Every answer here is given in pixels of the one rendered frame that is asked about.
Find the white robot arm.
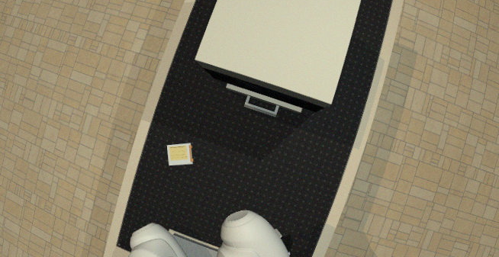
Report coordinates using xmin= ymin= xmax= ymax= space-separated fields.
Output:
xmin=128 ymin=210 xmax=290 ymax=257

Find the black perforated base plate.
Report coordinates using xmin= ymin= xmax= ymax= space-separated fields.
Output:
xmin=116 ymin=0 xmax=393 ymax=257

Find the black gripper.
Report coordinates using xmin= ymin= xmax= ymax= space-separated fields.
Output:
xmin=275 ymin=229 xmax=293 ymax=257

